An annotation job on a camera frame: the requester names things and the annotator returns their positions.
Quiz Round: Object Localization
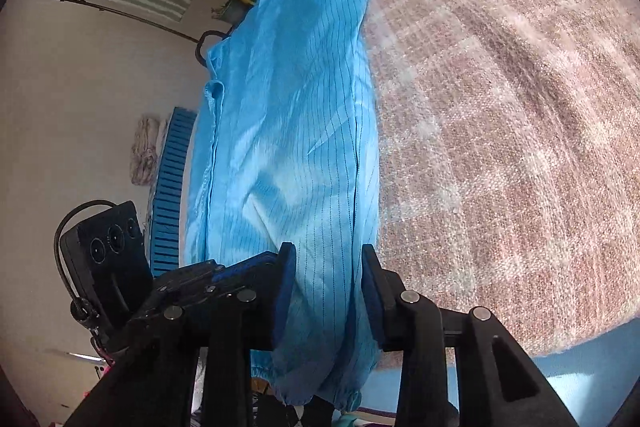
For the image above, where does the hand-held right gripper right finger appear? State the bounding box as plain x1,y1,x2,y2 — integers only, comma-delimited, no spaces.
361,244,581,427

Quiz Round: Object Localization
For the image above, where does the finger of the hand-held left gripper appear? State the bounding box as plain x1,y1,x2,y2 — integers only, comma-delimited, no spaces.
150,252,281,304

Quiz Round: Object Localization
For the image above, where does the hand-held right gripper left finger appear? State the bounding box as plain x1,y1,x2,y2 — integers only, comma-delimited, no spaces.
65,243,298,427

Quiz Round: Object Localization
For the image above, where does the light blue striped coat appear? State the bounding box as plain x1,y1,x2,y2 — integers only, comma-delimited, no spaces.
181,0,383,413

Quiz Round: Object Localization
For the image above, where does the blue slatted plastic platform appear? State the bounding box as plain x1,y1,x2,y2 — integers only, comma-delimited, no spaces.
149,107,198,273

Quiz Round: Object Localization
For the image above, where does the folded patterned quilt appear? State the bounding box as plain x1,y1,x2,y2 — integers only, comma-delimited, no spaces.
131,117,168,188

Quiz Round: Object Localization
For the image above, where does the pink checked blanket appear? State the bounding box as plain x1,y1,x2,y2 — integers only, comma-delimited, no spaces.
350,0,640,355

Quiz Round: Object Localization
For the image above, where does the potted plant in teal pot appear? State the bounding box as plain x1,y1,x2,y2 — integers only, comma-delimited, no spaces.
212,0,251,25

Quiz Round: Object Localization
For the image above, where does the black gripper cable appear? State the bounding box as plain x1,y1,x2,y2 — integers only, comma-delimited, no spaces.
54,199,118,310

